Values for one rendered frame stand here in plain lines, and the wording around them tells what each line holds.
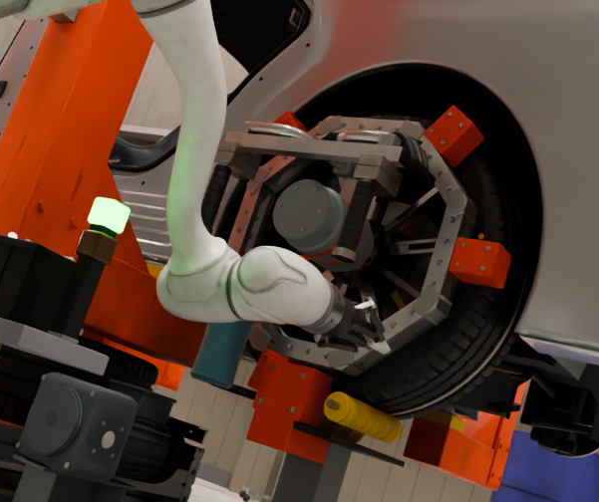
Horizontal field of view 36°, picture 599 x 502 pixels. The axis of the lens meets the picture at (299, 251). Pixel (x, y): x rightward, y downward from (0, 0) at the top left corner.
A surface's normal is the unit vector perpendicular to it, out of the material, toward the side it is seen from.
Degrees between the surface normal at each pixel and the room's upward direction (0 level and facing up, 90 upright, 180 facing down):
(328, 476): 90
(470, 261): 90
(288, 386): 90
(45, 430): 90
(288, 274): 81
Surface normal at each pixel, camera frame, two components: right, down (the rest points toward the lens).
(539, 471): -0.43, -0.33
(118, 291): 0.80, 0.14
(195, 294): -0.40, 0.41
